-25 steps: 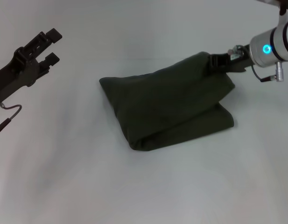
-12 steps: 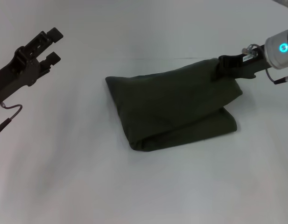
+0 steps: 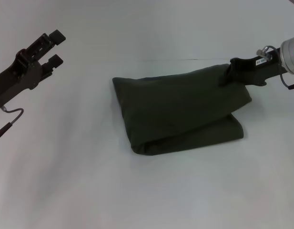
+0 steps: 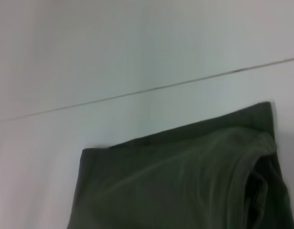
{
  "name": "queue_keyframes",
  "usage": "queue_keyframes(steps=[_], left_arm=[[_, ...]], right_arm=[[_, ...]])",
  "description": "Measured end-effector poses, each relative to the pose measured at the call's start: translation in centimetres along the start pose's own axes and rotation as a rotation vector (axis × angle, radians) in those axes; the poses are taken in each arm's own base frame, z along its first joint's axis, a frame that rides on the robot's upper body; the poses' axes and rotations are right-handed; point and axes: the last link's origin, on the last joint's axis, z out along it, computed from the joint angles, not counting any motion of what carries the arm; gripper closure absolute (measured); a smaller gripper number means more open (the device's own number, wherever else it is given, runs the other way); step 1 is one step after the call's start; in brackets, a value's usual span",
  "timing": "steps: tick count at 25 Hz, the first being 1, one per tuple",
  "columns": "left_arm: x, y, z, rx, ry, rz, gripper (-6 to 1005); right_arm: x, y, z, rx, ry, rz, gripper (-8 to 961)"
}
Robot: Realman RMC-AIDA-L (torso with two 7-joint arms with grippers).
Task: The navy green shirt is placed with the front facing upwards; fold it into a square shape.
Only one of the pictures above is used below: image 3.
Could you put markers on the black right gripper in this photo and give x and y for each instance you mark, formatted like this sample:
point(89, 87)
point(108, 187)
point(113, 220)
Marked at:
point(254, 69)

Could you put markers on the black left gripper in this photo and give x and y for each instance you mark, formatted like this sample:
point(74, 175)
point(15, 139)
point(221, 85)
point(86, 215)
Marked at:
point(15, 74)

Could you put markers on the dark green FREE t-shirt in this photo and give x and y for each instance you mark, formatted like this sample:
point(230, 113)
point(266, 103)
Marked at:
point(180, 109)

